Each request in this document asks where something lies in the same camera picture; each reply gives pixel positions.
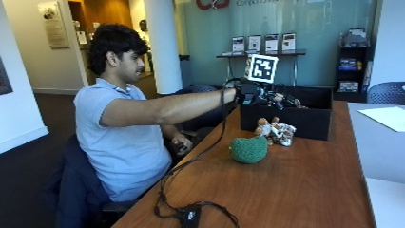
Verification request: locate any standing brochure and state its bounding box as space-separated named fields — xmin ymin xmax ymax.
xmin=247 ymin=34 xmax=264 ymax=52
xmin=281 ymin=32 xmax=297 ymax=51
xmin=231 ymin=35 xmax=245 ymax=53
xmin=264 ymin=33 xmax=280 ymax=52

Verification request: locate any white round column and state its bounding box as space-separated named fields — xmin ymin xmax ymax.
xmin=141 ymin=0 xmax=184 ymax=95

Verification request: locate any small black adapter box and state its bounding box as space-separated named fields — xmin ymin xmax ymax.
xmin=179 ymin=204 xmax=204 ymax=228

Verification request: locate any green knitted plush toy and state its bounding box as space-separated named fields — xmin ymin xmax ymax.
xmin=229 ymin=136 xmax=269 ymax=165

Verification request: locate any white paper sheet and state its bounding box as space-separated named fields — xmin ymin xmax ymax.
xmin=357 ymin=105 xmax=405 ymax=133

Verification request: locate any dark blue round chair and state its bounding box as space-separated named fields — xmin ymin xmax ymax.
xmin=171 ymin=84 xmax=239 ymax=135

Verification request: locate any spotted white brown plush toy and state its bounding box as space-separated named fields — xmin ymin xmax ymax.
xmin=253 ymin=116 xmax=297 ymax=148

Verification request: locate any dark framed wall picture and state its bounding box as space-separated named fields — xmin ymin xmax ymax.
xmin=0 ymin=56 xmax=14 ymax=96

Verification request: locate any beige wall poster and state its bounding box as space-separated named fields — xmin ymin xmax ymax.
xmin=37 ymin=0 xmax=71 ymax=50

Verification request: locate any white cube with black markers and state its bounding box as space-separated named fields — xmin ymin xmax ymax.
xmin=244 ymin=53 xmax=280 ymax=85

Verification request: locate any chair with dark jacket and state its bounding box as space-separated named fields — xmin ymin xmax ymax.
xmin=53 ymin=135 xmax=143 ymax=228

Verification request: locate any black cable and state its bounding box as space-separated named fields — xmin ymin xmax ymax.
xmin=153 ymin=77 xmax=255 ymax=228

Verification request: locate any black open storage box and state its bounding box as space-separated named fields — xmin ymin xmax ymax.
xmin=240 ymin=85 xmax=335 ymax=142

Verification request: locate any dark mesh back chair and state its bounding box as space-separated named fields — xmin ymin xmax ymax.
xmin=367 ymin=81 xmax=405 ymax=106

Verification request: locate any the person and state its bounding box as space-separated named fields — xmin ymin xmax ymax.
xmin=72 ymin=23 xmax=239 ymax=203

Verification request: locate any black shelf unit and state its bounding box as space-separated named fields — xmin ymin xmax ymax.
xmin=335 ymin=28 xmax=375 ymax=103

